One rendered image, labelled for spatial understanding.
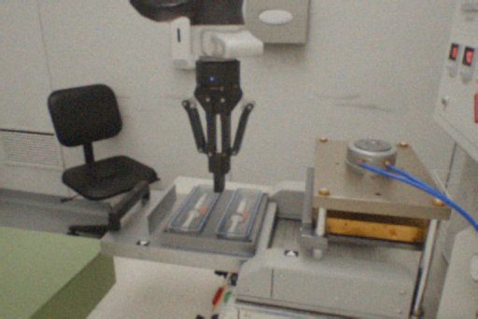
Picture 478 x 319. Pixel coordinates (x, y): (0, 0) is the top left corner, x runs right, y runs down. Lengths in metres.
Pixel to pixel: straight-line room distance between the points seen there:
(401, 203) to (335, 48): 1.65
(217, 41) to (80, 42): 2.09
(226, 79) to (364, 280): 0.36
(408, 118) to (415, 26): 0.45
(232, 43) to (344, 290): 0.39
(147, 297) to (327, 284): 0.47
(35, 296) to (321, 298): 0.51
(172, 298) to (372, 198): 0.54
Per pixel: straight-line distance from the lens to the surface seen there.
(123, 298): 0.96
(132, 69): 2.49
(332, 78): 2.19
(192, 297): 0.94
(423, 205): 0.59
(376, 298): 0.63
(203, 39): 0.63
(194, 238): 0.68
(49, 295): 0.82
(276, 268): 0.60
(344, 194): 0.58
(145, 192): 0.85
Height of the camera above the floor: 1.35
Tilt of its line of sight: 22 degrees down
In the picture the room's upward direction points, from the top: straight up
